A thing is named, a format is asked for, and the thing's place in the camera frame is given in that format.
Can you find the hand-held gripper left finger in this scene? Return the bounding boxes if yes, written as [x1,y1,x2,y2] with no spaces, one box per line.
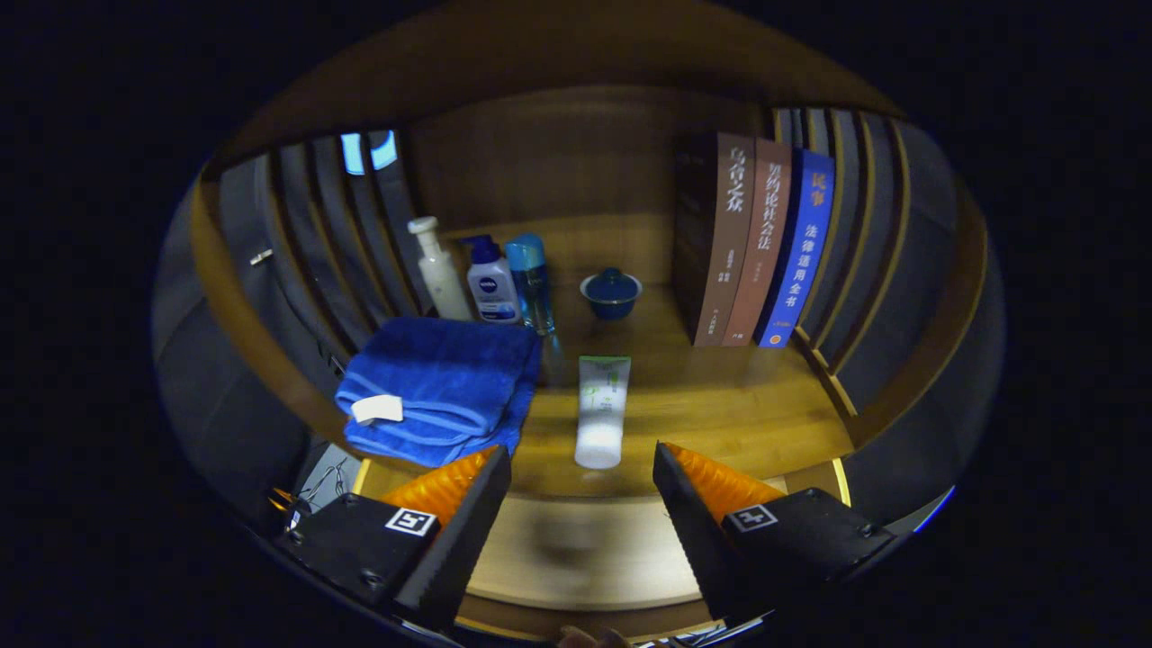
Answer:
[274,445,514,635]

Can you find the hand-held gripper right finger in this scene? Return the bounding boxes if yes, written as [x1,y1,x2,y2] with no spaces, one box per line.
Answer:
[652,441,899,631]

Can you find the wooden drawer with black knob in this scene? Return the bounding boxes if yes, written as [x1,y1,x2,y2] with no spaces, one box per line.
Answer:
[355,457,851,644]

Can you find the white and green tube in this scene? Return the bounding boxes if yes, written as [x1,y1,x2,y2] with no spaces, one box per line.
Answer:
[574,355,633,471]

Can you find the wooden countertop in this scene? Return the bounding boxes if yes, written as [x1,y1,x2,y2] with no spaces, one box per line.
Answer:
[355,211,856,500]

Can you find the brown wooden cabinet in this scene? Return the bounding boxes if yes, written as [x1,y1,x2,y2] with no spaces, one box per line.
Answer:
[184,0,991,523]

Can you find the folded blue towel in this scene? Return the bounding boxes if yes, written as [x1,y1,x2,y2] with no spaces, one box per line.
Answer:
[335,315,543,469]

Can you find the white bottle with blue cap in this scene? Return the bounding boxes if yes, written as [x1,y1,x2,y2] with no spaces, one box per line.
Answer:
[462,235,523,325]

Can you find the blue lidded teacup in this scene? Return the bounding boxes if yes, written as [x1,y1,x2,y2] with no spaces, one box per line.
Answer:
[580,267,644,321]

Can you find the white pump bottle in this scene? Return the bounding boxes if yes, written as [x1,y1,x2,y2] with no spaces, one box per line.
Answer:
[407,216,476,322]

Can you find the black backdrop cloth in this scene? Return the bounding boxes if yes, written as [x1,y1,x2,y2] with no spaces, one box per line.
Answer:
[151,108,1004,541]

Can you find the teal translucent bottle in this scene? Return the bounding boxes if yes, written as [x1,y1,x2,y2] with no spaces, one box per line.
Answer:
[504,233,557,337]

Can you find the dark brown book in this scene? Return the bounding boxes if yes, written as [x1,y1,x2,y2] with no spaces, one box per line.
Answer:
[672,132,757,348]

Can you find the reddish brown book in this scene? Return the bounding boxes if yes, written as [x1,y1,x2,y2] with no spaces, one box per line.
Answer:
[722,138,793,348]

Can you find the blue book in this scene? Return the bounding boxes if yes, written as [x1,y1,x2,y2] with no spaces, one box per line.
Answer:
[754,148,836,349]

